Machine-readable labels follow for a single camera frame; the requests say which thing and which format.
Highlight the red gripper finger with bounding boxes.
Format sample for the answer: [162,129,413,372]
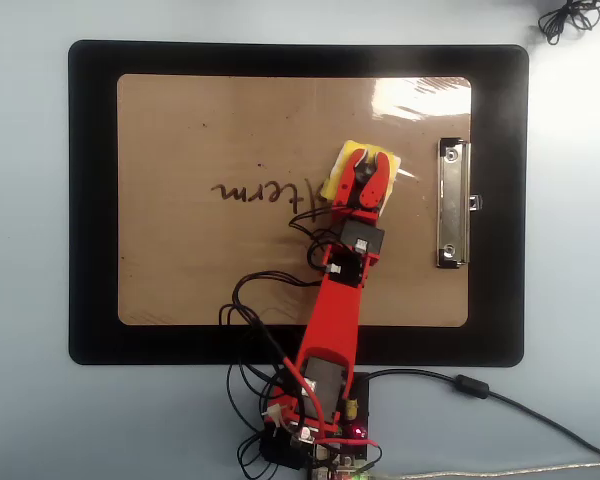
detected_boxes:
[356,151,393,211]
[331,147,371,209]

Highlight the red gripper body with servo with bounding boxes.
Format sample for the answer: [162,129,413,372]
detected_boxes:
[328,192,384,222]

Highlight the yellow white sponge black knob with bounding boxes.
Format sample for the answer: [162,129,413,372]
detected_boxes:
[319,139,403,220]

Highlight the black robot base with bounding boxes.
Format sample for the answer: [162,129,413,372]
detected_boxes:
[257,371,372,472]

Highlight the brown clipboard board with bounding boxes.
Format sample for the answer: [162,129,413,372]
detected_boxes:
[115,73,473,329]

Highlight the controller circuit board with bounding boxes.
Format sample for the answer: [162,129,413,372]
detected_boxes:
[289,422,382,480]

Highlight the metal clipboard clip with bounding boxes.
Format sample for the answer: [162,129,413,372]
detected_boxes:
[435,137,484,270]

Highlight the black desk mat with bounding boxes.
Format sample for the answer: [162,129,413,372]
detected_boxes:
[67,39,531,367]

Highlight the black servo wires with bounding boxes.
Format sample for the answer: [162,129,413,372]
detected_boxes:
[218,204,342,477]

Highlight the red pink wire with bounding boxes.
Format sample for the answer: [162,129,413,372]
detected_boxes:
[278,355,382,447]

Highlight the black power cable with ferrite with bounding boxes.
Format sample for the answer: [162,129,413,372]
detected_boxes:
[347,368,600,462]

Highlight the coiled black cable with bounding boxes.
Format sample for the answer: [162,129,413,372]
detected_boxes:
[536,0,600,47]

